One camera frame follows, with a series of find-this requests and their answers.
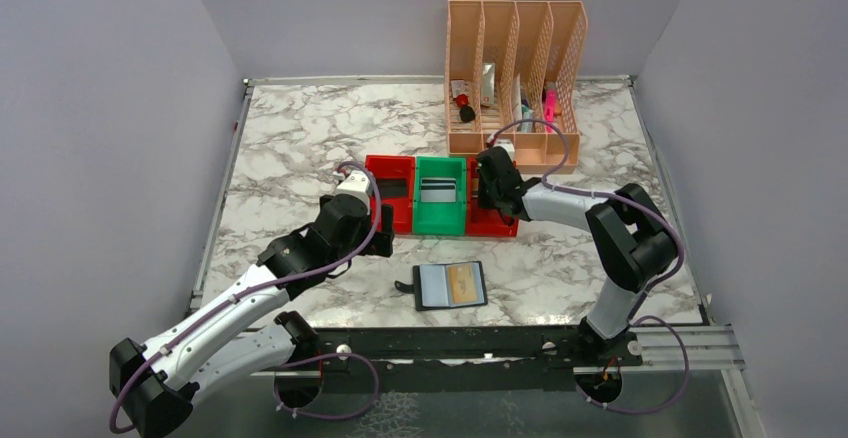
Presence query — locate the black leather card holder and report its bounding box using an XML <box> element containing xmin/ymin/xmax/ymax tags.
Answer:
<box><xmin>394</xmin><ymin>261</ymin><xmax>488</xmax><ymax>312</ymax></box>

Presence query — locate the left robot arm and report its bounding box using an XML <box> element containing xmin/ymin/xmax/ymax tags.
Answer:
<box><xmin>109</xmin><ymin>191</ymin><xmax>395</xmax><ymax>437</ymax></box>

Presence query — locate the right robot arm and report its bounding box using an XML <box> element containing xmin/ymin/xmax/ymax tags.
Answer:
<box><xmin>476</xmin><ymin>146</ymin><xmax>684</xmax><ymax>350</ymax></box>

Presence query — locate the black card in bin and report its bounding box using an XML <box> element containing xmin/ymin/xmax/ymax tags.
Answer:
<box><xmin>378</xmin><ymin>178</ymin><xmax>408</xmax><ymax>199</ymax></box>

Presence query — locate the silver striped card in bin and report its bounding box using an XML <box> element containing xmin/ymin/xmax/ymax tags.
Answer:
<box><xmin>419</xmin><ymin>177</ymin><xmax>457</xmax><ymax>203</ymax></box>

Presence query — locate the right red plastic bin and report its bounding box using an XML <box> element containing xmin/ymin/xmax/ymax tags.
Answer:
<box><xmin>465</xmin><ymin>158</ymin><xmax>519</xmax><ymax>239</ymax></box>

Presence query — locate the red plastic bin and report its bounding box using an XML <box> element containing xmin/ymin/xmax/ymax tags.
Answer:
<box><xmin>465</xmin><ymin>158</ymin><xmax>519</xmax><ymax>239</ymax></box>
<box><xmin>365</xmin><ymin>154</ymin><xmax>416</xmax><ymax>235</ymax></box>

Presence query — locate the green plastic bin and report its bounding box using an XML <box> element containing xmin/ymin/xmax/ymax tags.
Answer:
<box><xmin>412</xmin><ymin>156</ymin><xmax>467</xmax><ymax>236</ymax></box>

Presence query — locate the left red plastic bin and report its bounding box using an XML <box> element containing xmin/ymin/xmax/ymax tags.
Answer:
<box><xmin>365</xmin><ymin>154</ymin><xmax>416</xmax><ymax>235</ymax></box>

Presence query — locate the light blue glue stick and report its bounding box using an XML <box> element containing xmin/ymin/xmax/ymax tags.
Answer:
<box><xmin>519</xmin><ymin>105</ymin><xmax>534</xmax><ymax>133</ymax></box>

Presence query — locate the black round cap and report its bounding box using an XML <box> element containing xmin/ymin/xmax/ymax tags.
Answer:
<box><xmin>459</xmin><ymin>105</ymin><xmax>476</xmax><ymax>123</ymax></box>

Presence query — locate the pink highlighter pen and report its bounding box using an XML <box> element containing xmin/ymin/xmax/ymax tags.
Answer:
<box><xmin>543</xmin><ymin>88</ymin><xmax>558</xmax><ymax>133</ymax></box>

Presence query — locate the grey white tube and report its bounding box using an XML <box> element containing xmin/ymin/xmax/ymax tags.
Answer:
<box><xmin>480</xmin><ymin>62</ymin><xmax>496</xmax><ymax>107</ymax></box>

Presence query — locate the peach plastic file organizer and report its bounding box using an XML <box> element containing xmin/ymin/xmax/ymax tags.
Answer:
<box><xmin>444</xmin><ymin>0</ymin><xmax>588</xmax><ymax>174</ymax></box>

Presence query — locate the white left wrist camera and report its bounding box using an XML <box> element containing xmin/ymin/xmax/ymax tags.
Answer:
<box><xmin>333</xmin><ymin>169</ymin><xmax>372</xmax><ymax>205</ymax></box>

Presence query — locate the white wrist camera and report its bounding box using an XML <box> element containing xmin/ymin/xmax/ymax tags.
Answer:
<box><xmin>493</xmin><ymin>139</ymin><xmax>515</xmax><ymax>161</ymax></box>
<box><xmin>333</xmin><ymin>169</ymin><xmax>372</xmax><ymax>205</ymax></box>

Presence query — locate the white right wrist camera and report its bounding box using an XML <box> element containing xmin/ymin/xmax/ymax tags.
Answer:
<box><xmin>493</xmin><ymin>139</ymin><xmax>515</xmax><ymax>161</ymax></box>

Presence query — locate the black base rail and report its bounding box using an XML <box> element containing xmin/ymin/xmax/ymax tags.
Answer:
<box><xmin>270</xmin><ymin>312</ymin><xmax>642</xmax><ymax>400</ymax></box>

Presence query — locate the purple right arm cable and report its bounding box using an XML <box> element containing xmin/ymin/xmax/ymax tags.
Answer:
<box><xmin>486</xmin><ymin>118</ymin><xmax>690</xmax><ymax>416</ymax></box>

